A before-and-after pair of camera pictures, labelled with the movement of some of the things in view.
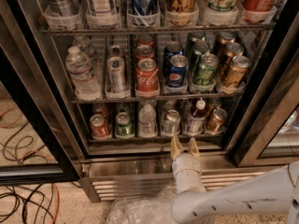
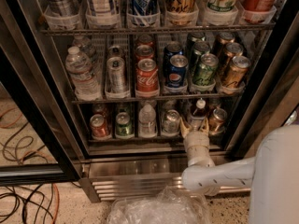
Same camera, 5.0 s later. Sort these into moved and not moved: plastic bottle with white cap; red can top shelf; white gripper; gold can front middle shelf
Moved: white gripper
Not moved: gold can front middle shelf; plastic bottle with white cap; red can top shelf
